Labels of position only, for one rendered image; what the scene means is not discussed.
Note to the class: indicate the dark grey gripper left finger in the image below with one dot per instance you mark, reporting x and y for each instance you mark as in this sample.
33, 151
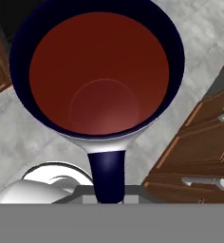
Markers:
80, 191

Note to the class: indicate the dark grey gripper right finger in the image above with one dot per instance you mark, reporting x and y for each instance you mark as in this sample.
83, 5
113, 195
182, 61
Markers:
133, 190

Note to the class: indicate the navy cup with red inside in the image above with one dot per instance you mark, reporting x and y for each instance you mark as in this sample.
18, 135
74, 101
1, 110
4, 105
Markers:
98, 79

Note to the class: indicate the white round object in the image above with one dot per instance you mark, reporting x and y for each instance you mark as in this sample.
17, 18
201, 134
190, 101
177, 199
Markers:
38, 190

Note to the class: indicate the brown wooden drawer front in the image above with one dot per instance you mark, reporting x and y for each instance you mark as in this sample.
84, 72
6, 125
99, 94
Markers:
209, 107

